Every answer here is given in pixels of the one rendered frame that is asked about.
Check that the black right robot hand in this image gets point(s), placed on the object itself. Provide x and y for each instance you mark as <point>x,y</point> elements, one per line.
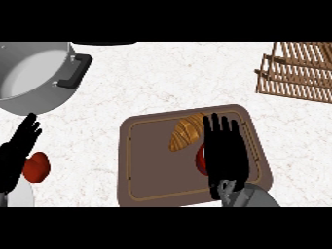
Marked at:
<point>227,155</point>

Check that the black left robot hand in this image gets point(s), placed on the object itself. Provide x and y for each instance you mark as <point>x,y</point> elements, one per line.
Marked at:
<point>11,155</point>

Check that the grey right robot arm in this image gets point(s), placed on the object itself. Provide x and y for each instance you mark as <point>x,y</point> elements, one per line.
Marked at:
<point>248,196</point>

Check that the red can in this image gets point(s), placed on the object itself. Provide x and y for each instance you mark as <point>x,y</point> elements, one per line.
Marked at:
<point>202,160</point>

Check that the brown tray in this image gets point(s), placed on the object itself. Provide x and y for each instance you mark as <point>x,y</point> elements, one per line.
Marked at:
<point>166,165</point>

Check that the brown wooden tiered shelf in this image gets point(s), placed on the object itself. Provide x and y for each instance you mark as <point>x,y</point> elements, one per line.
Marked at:
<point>308,73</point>

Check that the red orange fruit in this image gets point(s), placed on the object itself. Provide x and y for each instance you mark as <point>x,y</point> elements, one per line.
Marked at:
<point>37,168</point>

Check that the golden brown croissant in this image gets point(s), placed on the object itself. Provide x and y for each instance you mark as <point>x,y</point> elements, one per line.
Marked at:
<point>187,134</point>

